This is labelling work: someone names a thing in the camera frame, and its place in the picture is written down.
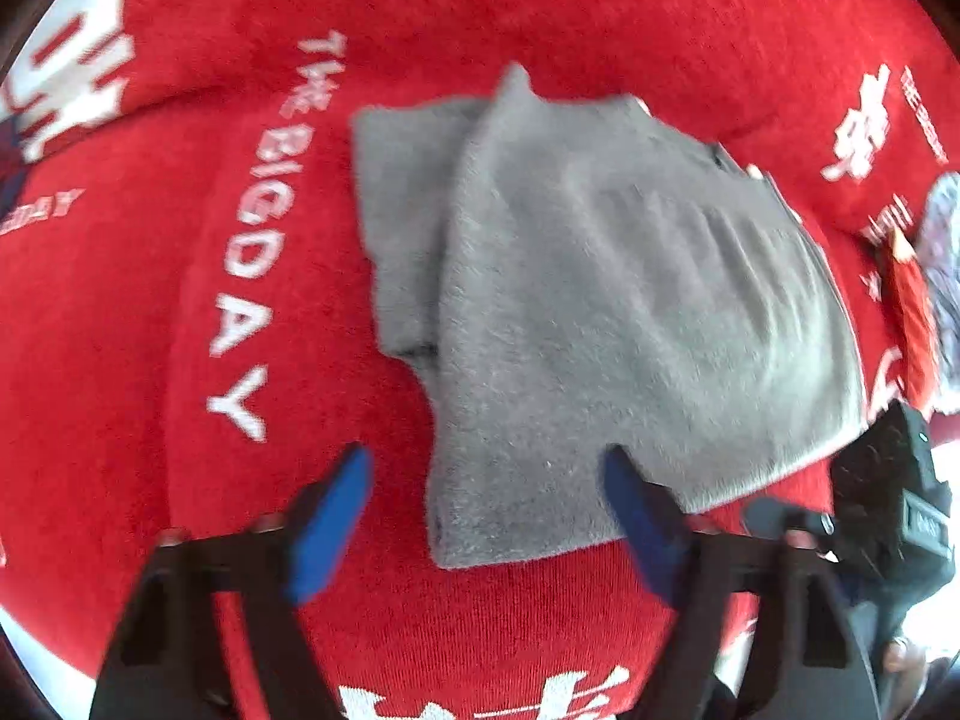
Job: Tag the grey patterned cloth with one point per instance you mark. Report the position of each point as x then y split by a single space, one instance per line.
945 240

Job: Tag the red printed blanket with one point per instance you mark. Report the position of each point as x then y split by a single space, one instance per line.
150 315

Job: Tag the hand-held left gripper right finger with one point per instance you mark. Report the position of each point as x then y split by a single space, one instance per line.
643 529

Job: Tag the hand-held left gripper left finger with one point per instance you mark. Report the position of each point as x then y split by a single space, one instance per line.
330 529

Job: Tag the dark red patterned cloth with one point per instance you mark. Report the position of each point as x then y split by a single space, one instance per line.
9 161

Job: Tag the red and orange object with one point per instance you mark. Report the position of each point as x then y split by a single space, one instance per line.
916 322

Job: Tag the person's right hand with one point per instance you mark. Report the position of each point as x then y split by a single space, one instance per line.
902 658

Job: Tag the grey sweater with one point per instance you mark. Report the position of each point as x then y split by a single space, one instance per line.
600 277

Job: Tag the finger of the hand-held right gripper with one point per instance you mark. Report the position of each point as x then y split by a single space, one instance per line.
776 516

